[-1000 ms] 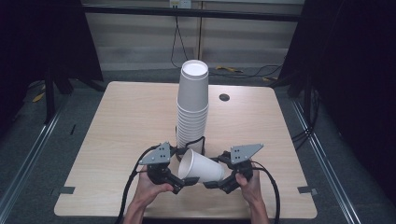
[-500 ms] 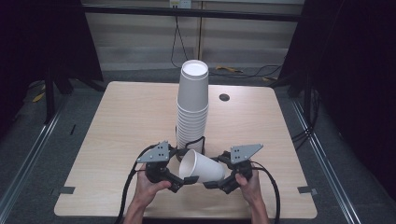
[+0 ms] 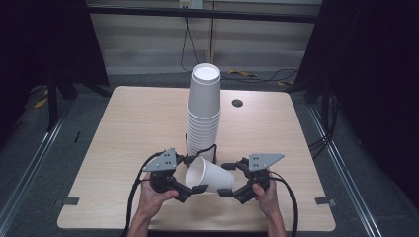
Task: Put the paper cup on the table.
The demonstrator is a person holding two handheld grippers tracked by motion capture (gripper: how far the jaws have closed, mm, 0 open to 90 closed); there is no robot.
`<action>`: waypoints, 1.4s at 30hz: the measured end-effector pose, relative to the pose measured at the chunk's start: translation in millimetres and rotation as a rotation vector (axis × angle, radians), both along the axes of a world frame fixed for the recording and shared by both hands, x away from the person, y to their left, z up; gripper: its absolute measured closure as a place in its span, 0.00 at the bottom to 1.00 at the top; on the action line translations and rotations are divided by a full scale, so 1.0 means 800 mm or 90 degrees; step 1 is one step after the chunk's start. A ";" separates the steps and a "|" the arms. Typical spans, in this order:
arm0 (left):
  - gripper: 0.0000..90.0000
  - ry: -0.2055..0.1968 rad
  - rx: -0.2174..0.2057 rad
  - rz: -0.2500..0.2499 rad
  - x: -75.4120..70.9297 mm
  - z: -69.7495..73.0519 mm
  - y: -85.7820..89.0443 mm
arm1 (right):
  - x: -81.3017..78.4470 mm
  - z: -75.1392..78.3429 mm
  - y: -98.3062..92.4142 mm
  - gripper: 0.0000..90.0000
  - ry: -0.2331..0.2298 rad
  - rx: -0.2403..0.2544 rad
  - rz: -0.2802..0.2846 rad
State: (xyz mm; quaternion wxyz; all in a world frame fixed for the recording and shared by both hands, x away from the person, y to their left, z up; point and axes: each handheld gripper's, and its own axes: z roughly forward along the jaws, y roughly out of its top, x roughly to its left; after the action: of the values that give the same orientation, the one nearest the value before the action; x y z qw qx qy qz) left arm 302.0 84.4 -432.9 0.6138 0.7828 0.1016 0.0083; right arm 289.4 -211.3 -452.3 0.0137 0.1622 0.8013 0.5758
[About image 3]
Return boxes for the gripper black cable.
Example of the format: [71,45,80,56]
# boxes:
[268,170,299,237]
[120,150,166,237]

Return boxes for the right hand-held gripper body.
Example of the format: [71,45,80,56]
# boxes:
[233,152,286,205]

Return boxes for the black horizontal bar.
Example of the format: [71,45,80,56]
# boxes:
[85,4,321,25]

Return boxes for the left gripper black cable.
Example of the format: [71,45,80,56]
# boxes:
[120,150,166,237]

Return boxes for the bundle of black cables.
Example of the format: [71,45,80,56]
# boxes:
[307,94,341,160]

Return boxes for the single white paper cup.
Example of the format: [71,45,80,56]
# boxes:
[184,155,236,194]

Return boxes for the person's left hand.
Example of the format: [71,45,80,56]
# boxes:
[137,174,181,219]

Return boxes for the stack of white paper cups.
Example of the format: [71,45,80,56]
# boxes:
[185,62,222,165]

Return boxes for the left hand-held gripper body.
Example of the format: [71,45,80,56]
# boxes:
[141,147,194,203]

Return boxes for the hanging black cable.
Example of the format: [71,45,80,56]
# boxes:
[179,8,199,73]

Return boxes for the black stand leg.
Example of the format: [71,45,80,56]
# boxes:
[45,67,60,132]

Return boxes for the black wire cup holder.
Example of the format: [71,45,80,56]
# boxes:
[185,132,218,166]

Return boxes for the person's right hand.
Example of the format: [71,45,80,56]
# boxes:
[251,185,282,219]

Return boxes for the black floor cable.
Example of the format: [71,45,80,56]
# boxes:
[220,67,299,84]

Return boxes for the black curtain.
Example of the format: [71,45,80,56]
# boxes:
[293,0,419,210]
[0,0,111,147]

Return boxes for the metal floor rail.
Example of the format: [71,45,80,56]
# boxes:
[0,110,72,229]
[307,104,383,237]

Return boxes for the thin vertical pole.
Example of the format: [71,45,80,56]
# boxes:
[209,1,216,63]

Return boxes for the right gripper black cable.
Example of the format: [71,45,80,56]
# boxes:
[268,170,299,237]

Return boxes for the white wall socket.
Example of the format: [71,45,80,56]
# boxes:
[178,0,204,10]

